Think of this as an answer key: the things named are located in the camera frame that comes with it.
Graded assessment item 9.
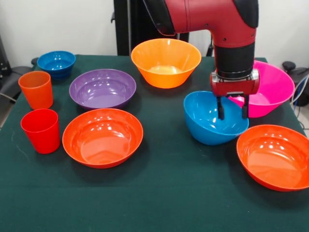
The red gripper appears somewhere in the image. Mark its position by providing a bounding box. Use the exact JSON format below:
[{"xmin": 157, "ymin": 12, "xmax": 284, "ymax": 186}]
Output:
[{"xmin": 209, "ymin": 76, "xmax": 261, "ymax": 121}]

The light blue plastic bowl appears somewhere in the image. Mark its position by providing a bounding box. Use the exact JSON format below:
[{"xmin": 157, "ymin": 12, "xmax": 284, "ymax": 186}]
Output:
[{"xmin": 183, "ymin": 90, "xmax": 250, "ymax": 146}]

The large magenta plastic bowl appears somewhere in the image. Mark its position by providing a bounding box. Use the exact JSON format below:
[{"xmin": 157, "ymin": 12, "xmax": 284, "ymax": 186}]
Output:
[{"xmin": 228, "ymin": 60, "xmax": 295, "ymax": 119}]

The orange-red plastic bowl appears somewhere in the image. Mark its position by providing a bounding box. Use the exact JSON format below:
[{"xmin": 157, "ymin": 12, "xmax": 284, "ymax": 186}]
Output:
[
  {"xmin": 236, "ymin": 124, "xmax": 309, "ymax": 192},
  {"xmin": 62, "ymin": 108, "xmax": 144, "ymax": 169}
]

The black office chair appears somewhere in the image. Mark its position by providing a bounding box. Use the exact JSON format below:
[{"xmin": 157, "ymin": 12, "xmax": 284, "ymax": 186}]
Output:
[
  {"xmin": 281, "ymin": 61, "xmax": 309, "ymax": 107},
  {"xmin": 0, "ymin": 36, "xmax": 39, "ymax": 104}
]

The orange plastic bowl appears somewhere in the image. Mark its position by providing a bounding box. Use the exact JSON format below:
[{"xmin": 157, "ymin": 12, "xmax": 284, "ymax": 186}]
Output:
[{"xmin": 130, "ymin": 38, "xmax": 202, "ymax": 89}]

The dark green table cloth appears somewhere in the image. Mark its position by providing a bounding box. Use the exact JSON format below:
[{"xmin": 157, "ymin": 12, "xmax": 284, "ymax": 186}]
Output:
[{"xmin": 0, "ymin": 54, "xmax": 309, "ymax": 232}]

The purple plastic bowl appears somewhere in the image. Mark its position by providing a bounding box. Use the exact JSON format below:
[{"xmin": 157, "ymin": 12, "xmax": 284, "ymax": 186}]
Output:
[{"xmin": 69, "ymin": 69, "xmax": 137, "ymax": 110}]

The small dark blue bowl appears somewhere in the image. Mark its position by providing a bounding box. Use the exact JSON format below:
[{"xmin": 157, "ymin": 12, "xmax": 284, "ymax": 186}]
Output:
[{"xmin": 37, "ymin": 50, "xmax": 76, "ymax": 80}]

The red plastic cup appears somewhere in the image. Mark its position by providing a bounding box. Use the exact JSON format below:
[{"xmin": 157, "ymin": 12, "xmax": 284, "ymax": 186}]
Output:
[{"xmin": 20, "ymin": 108, "xmax": 61, "ymax": 155}]

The orange plastic cup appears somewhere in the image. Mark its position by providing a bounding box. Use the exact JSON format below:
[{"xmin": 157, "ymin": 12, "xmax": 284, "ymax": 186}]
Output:
[{"xmin": 18, "ymin": 70, "xmax": 54, "ymax": 110}]

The black wall cable with plug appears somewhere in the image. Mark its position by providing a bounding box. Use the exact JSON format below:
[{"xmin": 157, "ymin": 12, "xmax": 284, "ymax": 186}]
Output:
[{"xmin": 207, "ymin": 31, "xmax": 215, "ymax": 58}]

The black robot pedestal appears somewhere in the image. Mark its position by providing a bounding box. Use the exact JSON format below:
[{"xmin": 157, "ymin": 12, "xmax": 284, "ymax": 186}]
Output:
[{"xmin": 111, "ymin": 0, "xmax": 190, "ymax": 56}]

